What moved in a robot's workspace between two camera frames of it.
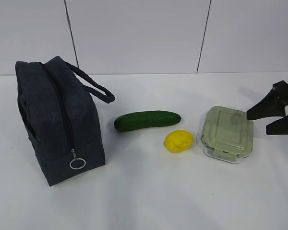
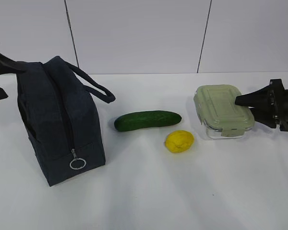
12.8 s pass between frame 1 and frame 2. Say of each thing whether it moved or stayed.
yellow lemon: stayed
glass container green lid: moved
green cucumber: stayed
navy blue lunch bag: stayed
